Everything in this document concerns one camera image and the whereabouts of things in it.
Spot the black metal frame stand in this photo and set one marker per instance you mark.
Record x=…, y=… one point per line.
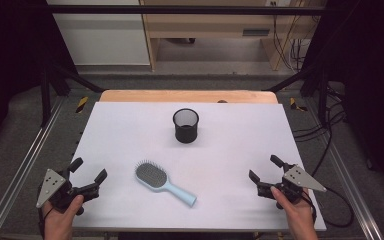
x=322, y=96
x=46, y=96

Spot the black curtain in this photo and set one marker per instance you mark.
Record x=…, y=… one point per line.
x=370, y=66
x=10, y=50

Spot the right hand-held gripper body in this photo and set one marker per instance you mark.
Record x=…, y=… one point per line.
x=300, y=178

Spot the black horizontal frame bar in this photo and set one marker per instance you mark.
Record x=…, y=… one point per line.
x=180, y=9

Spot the wooden desk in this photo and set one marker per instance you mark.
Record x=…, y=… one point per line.
x=206, y=25

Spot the yellow black tape strip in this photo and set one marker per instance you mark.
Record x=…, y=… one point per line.
x=295, y=105
x=82, y=104

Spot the black mesh cup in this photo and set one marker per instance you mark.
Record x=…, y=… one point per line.
x=185, y=133

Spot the wooden table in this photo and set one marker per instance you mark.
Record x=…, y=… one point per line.
x=180, y=96

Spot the white cabinet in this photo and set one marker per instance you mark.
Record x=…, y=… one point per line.
x=103, y=36

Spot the white board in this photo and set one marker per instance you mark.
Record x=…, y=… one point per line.
x=230, y=160

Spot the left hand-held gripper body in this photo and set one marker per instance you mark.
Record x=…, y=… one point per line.
x=51, y=185

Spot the person's right hand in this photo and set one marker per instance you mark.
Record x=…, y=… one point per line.
x=298, y=215

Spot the light blue hairbrush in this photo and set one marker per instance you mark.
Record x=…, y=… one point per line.
x=153, y=175

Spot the person's left hand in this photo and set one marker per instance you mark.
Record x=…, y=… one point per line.
x=60, y=221

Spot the aluminium rail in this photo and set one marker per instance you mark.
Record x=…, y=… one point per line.
x=350, y=186
x=20, y=173

